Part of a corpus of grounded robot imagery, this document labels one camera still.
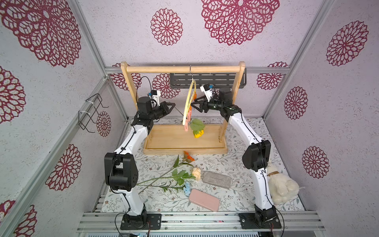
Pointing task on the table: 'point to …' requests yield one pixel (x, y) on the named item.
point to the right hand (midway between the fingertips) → (192, 99)
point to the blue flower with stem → (186, 186)
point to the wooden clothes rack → (184, 139)
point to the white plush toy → (282, 187)
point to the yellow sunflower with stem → (198, 127)
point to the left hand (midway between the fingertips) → (175, 104)
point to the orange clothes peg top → (195, 96)
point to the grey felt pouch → (215, 179)
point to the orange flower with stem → (188, 158)
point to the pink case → (204, 200)
